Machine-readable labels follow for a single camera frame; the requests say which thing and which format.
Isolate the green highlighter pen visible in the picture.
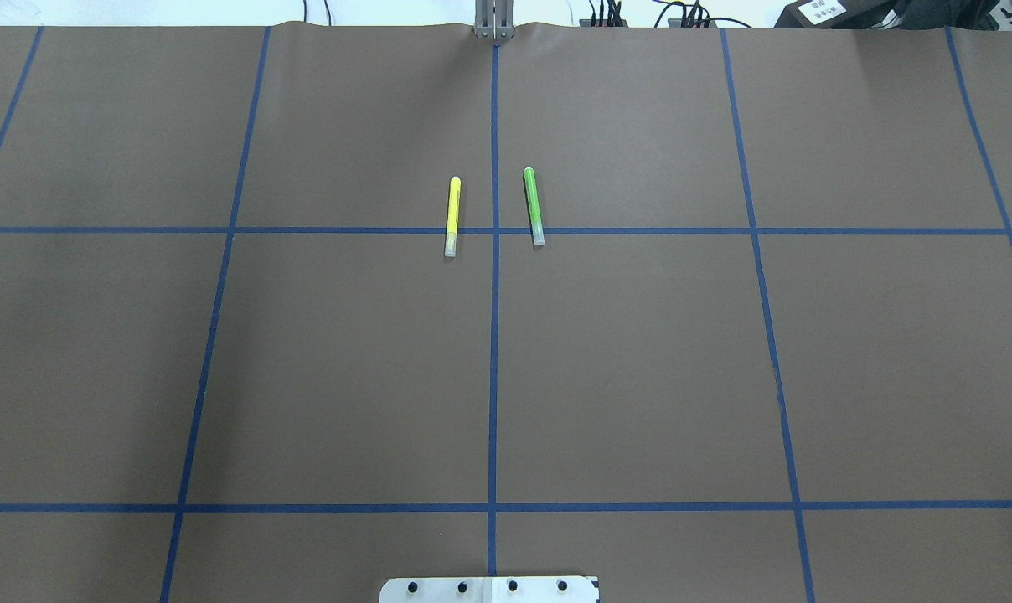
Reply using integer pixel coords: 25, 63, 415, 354
523, 167, 545, 247

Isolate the yellow highlighter pen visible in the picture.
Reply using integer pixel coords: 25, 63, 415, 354
442, 176, 462, 259

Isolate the brown paper table mat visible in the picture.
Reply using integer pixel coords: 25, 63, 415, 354
0, 22, 1012, 602

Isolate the orange black usb hub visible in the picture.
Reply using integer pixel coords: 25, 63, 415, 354
578, 1, 628, 29

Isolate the black power adapter box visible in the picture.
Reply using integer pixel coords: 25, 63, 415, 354
773, 1, 905, 29

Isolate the grey aluminium frame post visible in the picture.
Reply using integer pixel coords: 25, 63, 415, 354
474, 0, 514, 44

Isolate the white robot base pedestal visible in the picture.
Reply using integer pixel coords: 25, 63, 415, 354
380, 575, 601, 602

